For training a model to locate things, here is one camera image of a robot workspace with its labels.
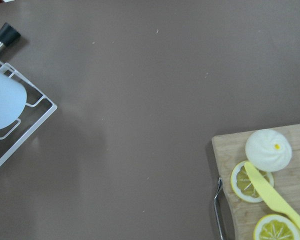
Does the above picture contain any lemon slice upper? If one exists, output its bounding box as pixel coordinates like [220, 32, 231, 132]
[230, 160, 263, 203]

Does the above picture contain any lemon slice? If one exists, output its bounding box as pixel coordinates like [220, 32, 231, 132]
[230, 160, 263, 203]
[253, 214, 300, 240]

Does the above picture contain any white steamed bun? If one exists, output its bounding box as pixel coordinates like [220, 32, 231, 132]
[245, 129, 292, 172]

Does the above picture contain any light blue cup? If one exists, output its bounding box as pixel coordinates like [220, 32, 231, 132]
[0, 72, 27, 130]

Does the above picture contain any yellow plastic knife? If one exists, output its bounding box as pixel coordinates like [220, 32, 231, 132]
[244, 161, 300, 230]

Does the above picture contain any wooden cutting board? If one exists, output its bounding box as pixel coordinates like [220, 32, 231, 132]
[211, 122, 300, 240]

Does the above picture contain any lemon slice top lower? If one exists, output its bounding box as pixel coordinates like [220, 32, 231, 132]
[253, 214, 300, 240]

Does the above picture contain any black capped metal bottle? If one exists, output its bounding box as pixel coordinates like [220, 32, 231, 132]
[0, 22, 21, 52]

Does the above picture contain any white wire rack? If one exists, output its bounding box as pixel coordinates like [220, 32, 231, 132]
[0, 61, 58, 167]

